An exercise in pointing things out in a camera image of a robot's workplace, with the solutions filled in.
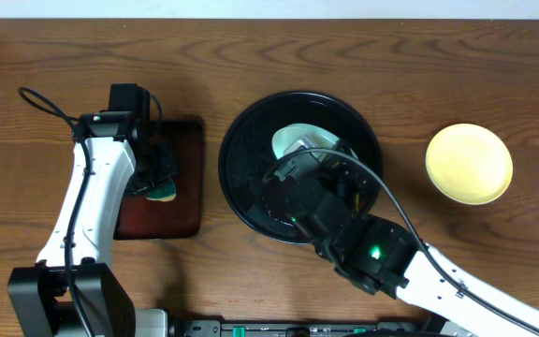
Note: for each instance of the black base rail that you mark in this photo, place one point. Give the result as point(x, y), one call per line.
point(297, 329)

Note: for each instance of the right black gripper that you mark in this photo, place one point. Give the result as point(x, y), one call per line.
point(347, 168)

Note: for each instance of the dark red square tray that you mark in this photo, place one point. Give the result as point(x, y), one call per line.
point(143, 219)

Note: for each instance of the round black tray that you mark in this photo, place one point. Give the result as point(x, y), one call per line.
point(247, 153)

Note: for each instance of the yellow plate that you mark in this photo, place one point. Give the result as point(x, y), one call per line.
point(469, 164)

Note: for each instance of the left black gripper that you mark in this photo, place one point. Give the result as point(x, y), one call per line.
point(158, 169)

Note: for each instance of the green yellow scrub sponge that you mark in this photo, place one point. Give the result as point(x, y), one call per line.
point(163, 192)

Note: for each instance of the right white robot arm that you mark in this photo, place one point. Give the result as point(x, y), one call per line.
point(375, 254)

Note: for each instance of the light blue plate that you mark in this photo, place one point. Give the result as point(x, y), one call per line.
point(295, 136)

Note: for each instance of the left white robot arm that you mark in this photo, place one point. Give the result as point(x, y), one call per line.
point(71, 290)

